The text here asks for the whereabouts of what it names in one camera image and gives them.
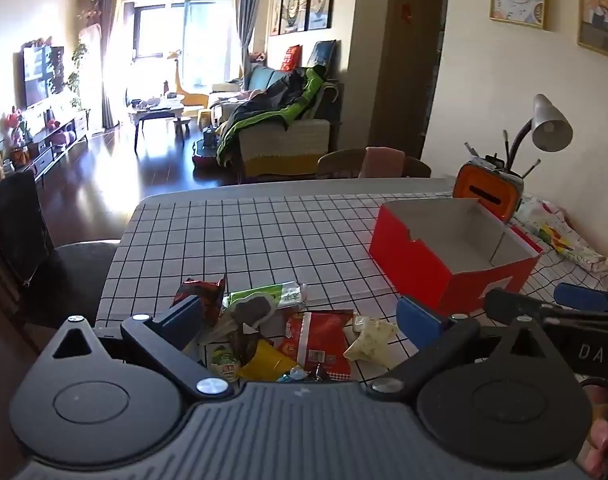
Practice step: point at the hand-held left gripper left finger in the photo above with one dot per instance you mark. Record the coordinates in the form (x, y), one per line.
(184, 322)

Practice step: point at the red door ornament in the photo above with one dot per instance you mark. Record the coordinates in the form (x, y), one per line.
(406, 11)

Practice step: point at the green house plant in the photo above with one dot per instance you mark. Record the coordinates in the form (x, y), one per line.
(78, 72)

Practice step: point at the chocolate lollipop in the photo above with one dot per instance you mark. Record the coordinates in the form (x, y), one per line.
(254, 310)

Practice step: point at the sofa with knitted cover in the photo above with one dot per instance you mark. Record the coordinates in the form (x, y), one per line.
(284, 145)

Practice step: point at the grey desk lamp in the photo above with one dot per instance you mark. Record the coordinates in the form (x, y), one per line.
(551, 127)

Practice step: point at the brown wooden door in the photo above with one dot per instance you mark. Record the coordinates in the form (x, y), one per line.
(398, 85)

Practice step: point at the pink cloth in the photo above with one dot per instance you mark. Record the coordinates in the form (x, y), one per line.
(382, 162)

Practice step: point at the dark red foil snack bag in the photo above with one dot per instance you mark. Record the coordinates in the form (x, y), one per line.
(204, 292)

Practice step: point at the wooden dining chair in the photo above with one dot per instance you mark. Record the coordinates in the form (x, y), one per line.
(339, 165)

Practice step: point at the blue cushion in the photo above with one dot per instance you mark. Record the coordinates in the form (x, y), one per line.
(324, 54)

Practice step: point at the yellow armchair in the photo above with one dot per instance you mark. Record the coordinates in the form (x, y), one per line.
(194, 99)

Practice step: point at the brown curtain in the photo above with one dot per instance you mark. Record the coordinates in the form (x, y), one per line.
(109, 60)

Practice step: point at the person's right hand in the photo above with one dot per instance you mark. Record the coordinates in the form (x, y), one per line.
(602, 435)

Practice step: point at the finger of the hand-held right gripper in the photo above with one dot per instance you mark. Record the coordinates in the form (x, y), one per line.
(511, 304)
(588, 296)

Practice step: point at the pale cream snack packet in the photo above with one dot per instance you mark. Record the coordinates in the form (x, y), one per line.
(368, 337)

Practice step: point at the dark grey chair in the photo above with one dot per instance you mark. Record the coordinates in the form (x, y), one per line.
(69, 280)

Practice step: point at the thin paint brush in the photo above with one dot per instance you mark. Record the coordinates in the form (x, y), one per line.
(531, 168)
(507, 147)

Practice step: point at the red cushion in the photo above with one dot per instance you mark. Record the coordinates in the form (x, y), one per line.
(291, 58)

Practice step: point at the television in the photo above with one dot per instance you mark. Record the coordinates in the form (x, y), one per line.
(41, 77)

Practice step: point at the white tv cabinet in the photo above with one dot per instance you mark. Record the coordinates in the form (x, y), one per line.
(59, 132)

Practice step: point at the red black floor toy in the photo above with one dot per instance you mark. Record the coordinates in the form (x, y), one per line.
(205, 150)

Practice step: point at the colourful printed plastic bag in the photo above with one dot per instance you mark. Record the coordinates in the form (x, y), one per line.
(553, 232)

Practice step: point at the yellow snack packet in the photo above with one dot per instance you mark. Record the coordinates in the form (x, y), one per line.
(269, 362)

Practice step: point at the green white snack packet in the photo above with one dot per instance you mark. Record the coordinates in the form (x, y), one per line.
(269, 292)

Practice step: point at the orange tissue box organizer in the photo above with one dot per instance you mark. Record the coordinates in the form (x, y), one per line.
(483, 195)

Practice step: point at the red snack packet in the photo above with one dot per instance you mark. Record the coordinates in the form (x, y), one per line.
(319, 340)

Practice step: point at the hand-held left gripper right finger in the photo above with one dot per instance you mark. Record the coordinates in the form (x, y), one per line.
(421, 322)

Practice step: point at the small framed wall picture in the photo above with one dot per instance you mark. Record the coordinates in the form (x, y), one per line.
(277, 14)

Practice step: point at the dark coffee table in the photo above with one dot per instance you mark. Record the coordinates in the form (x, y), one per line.
(154, 110)

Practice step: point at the red cardboard box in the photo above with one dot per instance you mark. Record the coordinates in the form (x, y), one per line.
(408, 260)

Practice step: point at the green white jelly pouch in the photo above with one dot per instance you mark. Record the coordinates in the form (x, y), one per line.
(223, 362)

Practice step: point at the green black jacket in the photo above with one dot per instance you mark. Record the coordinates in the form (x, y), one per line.
(264, 120)

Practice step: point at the red flower bouquet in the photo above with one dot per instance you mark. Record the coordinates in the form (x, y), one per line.
(14, 120)

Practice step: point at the grey curtain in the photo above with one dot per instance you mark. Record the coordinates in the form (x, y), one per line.
(248, 25)

